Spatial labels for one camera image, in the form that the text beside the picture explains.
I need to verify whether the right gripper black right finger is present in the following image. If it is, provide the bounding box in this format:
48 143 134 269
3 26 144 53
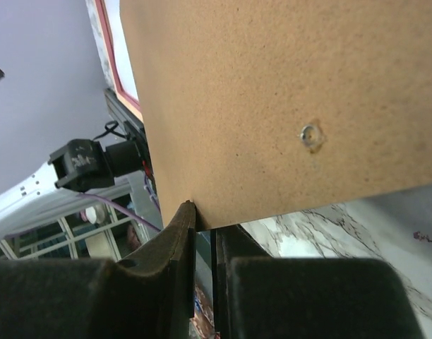
210 225 424 338

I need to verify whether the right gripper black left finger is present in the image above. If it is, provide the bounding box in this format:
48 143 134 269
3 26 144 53
0 201 197 338

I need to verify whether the brown fibreboard backing board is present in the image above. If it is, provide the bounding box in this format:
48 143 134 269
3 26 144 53
120 1 432 229

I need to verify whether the pink wooden picture frame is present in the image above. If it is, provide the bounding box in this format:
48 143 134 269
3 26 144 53
94 1 143 121

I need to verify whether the building photo print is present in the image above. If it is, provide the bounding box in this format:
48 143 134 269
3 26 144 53
104 0 138 101

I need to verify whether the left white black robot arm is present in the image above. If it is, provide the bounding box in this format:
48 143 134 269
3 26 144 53
0 139 151 241

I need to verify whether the brown snack wrapper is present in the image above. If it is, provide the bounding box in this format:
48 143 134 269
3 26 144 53
189 285 216 338

